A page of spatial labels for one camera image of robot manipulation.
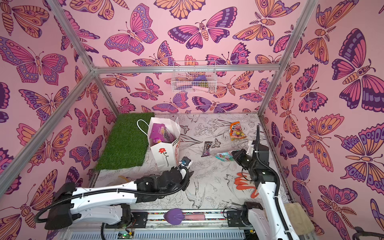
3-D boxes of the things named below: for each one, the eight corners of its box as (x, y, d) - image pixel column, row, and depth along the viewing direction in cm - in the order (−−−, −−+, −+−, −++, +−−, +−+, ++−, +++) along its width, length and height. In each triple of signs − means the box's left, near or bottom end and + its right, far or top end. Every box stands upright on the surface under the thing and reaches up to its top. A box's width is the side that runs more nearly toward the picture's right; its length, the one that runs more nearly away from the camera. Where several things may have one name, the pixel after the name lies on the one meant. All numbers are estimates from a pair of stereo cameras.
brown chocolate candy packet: (201, 156, 99) (201, 154, 96) (205, 143, 105) (205, 140, 103) (209, 158, 98) (209, 155, 95) (212, 144, 105) (212, 141, 102)
